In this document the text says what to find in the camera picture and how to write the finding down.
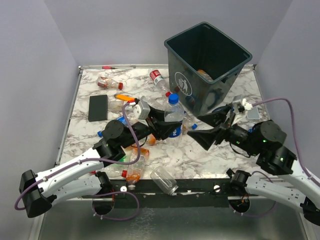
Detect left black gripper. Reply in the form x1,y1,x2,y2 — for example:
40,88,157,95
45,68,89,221
121,105,182,150

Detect crushed blue label bottle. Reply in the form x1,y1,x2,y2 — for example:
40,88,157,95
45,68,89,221
116,115,128,126

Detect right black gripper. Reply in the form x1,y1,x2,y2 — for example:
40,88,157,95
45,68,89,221
186,102,260,156

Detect blue handled pliers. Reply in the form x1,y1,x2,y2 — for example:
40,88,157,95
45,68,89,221
212,105,230,114

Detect green crushed bottle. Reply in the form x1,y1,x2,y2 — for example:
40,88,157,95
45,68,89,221
117,156,128,165

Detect pepsi label clear bottle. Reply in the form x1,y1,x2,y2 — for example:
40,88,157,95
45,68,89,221
164,93,185,148

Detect red label clear bottle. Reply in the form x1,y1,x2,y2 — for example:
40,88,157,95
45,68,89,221
148,68,169,92

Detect clear glass jar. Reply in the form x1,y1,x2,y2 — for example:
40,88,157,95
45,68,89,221
150,166,179,196

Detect starbucks glass bottle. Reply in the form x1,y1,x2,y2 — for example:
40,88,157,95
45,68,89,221
107,100,126,112

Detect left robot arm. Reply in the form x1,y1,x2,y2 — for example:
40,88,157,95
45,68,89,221
14,109,182,218

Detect purple cable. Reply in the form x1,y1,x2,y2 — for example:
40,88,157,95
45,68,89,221
14,98,142,211
251,97,320,187

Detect orange juice small bottle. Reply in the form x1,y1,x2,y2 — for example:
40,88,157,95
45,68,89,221
181,124,188,135

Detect crushed bottle red cap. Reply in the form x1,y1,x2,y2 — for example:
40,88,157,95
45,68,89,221
97,76,124,90

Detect black rectangular block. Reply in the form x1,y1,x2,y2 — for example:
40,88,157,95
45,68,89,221
88,94,108,122

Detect red marker pen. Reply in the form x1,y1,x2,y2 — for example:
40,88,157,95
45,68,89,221
102,65,118,70

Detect orange bottle in bin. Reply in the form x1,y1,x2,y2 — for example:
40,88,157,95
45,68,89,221
197,69,214,82

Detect orange utility knife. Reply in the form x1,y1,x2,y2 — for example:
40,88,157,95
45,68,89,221
114,94,136,102

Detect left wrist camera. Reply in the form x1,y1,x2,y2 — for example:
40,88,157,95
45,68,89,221
128,96,151,120

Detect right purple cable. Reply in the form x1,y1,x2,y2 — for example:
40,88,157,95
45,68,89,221
251,97,320,187

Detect dark green plastic bin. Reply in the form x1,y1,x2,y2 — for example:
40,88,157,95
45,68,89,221
164,22,253,117

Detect clear bottle blue cap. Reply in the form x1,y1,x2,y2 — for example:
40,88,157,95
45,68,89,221
97,125,109,138

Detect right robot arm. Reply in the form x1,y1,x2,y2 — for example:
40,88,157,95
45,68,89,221
187,104,320,225

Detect black mounting rail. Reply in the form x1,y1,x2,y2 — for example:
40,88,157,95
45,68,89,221
82,178,260,208

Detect red label bottle front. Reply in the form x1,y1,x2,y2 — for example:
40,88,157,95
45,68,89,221
90,167,127,178

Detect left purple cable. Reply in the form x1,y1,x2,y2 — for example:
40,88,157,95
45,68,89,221
14,98,142,211

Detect orange crushed bottle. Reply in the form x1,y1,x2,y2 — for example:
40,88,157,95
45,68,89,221
146,134,157,146

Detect orange label large bottle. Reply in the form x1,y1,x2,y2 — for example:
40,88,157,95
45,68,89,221
125,148,150,191

